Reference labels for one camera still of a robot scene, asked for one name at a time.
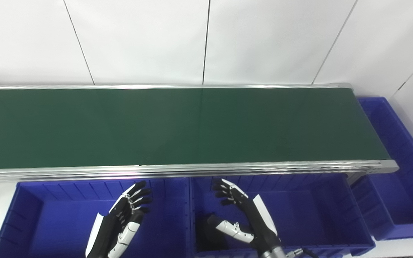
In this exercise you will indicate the black cylinder block part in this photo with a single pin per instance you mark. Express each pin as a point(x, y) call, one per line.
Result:
point(208, 238)

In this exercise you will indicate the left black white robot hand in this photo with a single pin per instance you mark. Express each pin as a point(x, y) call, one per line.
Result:
point(109, 229)

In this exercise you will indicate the aluminium conveyor leg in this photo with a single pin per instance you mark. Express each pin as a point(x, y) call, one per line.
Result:
point(355, 178)

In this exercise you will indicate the green conveyor belt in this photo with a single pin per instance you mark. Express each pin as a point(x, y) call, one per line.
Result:
point(192, 172)
point(174, 125)

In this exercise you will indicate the blue plastic bin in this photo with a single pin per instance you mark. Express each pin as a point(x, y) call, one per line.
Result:
point(310, 215)
point(396, 200)
point(63, 222)

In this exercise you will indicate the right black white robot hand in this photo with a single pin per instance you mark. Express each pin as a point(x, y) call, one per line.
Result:
point(260, 225)

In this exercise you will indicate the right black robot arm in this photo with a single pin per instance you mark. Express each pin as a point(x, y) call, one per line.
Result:
point(273, 252)

